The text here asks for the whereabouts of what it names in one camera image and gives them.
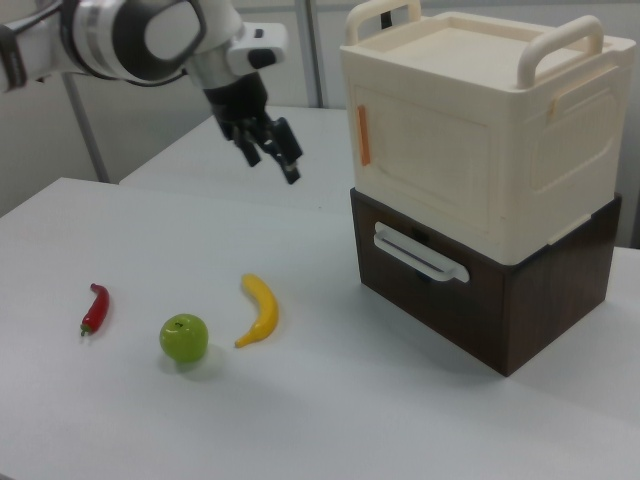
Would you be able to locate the grey metal pole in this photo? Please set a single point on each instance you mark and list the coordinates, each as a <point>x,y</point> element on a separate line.
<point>87,135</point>

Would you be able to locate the cream plastic cabinet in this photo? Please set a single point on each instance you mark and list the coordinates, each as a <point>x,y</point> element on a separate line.
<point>525,150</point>

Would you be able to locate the grey vertical frame post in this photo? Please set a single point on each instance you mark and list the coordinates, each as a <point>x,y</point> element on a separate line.
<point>315,65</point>

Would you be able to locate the green apple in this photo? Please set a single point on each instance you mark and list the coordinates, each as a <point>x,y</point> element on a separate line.
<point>183,338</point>

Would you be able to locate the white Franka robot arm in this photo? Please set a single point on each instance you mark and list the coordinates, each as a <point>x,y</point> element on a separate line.
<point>125,35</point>

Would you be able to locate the red chili pepper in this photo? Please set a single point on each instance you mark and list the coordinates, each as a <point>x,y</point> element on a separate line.
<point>98,310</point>

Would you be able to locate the cream cabinet door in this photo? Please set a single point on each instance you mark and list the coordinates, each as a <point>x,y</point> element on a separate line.
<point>425,155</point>

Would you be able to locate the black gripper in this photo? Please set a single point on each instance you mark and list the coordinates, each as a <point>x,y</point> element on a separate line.
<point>236,102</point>

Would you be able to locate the dark brown wooden drawer box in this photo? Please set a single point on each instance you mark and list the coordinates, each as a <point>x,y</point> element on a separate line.
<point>550,310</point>

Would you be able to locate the yellow banana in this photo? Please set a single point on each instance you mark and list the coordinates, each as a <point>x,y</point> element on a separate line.
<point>265,312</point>

